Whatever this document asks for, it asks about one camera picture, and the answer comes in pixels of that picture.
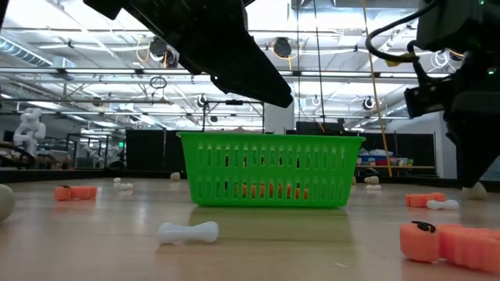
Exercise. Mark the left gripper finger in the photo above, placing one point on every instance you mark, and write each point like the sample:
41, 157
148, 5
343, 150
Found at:
199, 62
250, 70

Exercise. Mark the white building column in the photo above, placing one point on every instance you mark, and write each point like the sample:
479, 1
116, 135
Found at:
279, 121

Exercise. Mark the grey ventilation duct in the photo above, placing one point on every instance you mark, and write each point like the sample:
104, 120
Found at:
23, 52

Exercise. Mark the black metal stand frame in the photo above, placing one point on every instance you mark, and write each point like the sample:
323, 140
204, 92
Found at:
234, 102

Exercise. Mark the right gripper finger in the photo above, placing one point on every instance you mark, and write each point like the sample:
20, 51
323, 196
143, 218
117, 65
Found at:
486, 148
465, 156

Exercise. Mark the blue plastic bin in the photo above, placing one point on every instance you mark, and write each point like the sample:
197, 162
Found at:
369, 158

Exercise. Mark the grey hanging cloth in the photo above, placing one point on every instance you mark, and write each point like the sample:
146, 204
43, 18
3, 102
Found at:
493, 171

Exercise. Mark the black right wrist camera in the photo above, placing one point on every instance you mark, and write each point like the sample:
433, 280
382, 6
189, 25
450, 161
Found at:
449, 23

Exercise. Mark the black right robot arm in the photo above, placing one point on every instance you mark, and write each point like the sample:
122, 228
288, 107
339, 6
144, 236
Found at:
486, 78

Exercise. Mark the wooden shelf board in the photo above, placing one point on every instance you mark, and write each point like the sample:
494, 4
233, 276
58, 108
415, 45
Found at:
422, 167

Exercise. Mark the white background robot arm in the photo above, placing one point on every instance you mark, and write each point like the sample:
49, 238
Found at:
29, 129

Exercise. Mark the orange plastic skeleton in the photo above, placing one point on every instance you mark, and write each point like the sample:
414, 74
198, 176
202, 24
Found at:
306, 194
449, 244
76, 192
254, 191
420, 200
272, 189

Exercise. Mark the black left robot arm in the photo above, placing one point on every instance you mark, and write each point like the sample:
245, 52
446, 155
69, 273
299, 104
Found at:
2, 8

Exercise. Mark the black background monitor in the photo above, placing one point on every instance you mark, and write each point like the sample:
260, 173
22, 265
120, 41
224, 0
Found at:
312, 128

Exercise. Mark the green plastic basket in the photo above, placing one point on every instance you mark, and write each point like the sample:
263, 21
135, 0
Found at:
273, 138

